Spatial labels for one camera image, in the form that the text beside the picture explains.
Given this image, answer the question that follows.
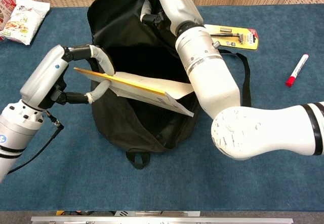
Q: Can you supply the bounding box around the red snack bag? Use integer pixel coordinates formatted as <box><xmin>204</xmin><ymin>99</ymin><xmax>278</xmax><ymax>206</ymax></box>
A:
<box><xmin>0</xmin><ymin>0</ymin><xmax>17</xmax><ymax>41</ymax></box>

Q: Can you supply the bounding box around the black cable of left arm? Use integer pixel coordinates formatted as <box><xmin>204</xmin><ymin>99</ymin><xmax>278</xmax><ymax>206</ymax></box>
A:
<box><xmin>7</xmin><ymin>110</ymin><xmax>64</xmax><ymax>175</ymax></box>

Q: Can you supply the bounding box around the grey metal plate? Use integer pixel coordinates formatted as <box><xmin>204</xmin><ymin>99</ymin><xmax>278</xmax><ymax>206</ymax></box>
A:
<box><xmin>115</xmin><ymin>210</ymin><xmax>200</xmax><ymax>217</ymax></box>

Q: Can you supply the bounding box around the aluminium profile rail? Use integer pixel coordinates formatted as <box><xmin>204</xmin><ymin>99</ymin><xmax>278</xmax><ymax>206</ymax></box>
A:
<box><xmin>30</xmin><ymin>216</ymin><xmax>294</xmax><ymax>224</ymax></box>

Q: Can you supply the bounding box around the white snack bag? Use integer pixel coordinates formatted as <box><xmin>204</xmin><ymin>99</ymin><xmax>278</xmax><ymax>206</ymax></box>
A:
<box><xmin>0</xmin><ymin>0</ymin><xmax>51</xmax><ymax>46</ymax></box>

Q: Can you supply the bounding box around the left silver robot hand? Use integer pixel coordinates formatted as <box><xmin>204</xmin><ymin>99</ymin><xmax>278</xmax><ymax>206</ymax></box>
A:
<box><xmin>19</xmin><ymin>44</ymin><xmax>116</xmax><ymax>110</ymax></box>

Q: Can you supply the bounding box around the yellow packaged tool set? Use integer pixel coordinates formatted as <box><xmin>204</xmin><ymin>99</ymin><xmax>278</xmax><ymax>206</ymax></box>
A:
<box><xmin>204</xmin><ymin>23</ymin><xmax>260</xmax><ymax>51</ymax></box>

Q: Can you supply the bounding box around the blue felt table cover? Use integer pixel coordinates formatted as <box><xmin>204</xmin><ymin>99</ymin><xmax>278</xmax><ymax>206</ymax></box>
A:
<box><xmin>0</xmin><ymin>3</ymin><xmax>324</xmax><ymax>212</ymax></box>

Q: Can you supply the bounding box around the white yellow Lexicon book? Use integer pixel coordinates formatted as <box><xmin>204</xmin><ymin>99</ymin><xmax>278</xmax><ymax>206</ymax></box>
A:
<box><xmin>73</xmin><ymin>67</ymin><xmax>195</xmax><ymax>118</ymax></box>

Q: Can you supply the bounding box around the white marker with red cap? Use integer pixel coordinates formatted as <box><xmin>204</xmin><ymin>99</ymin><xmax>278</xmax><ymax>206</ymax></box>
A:
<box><xmin>286</xmin><ymin>54</ymin><xmax>309</xmax><ymax>88</ymax></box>

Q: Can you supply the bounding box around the black fabric backpack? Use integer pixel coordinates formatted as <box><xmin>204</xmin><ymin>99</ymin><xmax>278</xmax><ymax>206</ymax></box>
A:
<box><xmin>87</xmin><ymin>0</ymin><xmax>252</xmax><ymax>170</ymax></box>

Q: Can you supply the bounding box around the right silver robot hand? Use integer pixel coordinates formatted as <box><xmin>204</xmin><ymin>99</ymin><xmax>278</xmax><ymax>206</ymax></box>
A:
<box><xmin>140</xmin><ymin>0</ymin><xmax>205</xmax><ymax>36</ymax></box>

